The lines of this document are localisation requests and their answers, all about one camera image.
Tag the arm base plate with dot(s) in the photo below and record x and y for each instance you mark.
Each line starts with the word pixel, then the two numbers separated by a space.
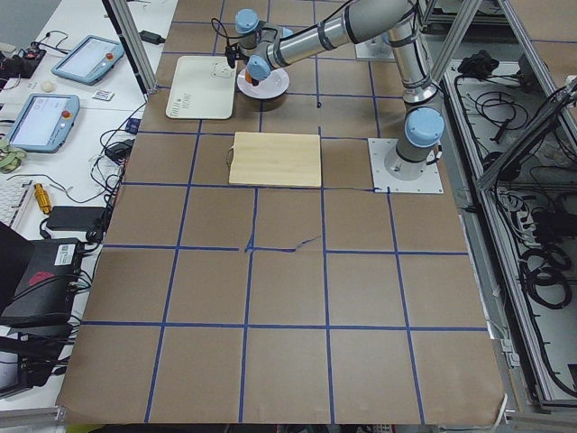
pixel 391 174
pixel 375 49

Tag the lower blue teach pendant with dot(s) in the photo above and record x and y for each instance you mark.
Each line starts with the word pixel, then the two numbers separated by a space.
pixel 44 122

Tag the blue teach pendant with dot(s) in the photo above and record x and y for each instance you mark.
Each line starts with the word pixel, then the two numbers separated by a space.
pixel 44 122
pixel 89 61

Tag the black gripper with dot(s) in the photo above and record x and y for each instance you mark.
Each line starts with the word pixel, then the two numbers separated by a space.
pixel 251 76

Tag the black computer box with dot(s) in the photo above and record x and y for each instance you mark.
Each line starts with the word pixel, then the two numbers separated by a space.
pixel 37 280

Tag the small white card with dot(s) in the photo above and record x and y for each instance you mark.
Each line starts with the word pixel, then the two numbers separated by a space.
pixel 103 95

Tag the beige round ball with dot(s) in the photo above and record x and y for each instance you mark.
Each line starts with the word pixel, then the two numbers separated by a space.
pixel 47 86

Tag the black power adapter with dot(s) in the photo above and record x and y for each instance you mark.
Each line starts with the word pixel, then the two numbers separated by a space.
pixel 151 37

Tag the black flat power brick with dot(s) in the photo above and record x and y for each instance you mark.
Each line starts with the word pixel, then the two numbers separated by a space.
pixel 72 218

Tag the upper blue teach pendant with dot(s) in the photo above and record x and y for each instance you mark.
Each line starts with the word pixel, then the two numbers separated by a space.
pixel 89 61

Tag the cream bear tray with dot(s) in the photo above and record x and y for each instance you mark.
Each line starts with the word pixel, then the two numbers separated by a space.
pixel 202 88

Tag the green tape dispenser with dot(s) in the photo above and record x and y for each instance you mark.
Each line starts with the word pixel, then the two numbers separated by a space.
pixel 11 157

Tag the white round plate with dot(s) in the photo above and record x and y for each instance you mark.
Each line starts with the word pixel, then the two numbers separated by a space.
pixel 272 87

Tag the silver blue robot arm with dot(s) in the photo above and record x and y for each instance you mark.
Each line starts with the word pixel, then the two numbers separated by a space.
pixel 265 46

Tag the aluminium frame post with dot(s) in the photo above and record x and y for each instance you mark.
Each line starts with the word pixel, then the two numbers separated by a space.
pixel 125 28

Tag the bamboo cutting board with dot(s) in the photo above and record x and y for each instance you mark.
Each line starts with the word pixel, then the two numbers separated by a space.
pixel 278 160

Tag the white keyboard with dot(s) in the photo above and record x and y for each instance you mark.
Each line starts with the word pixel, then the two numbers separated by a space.
pixel 15 196

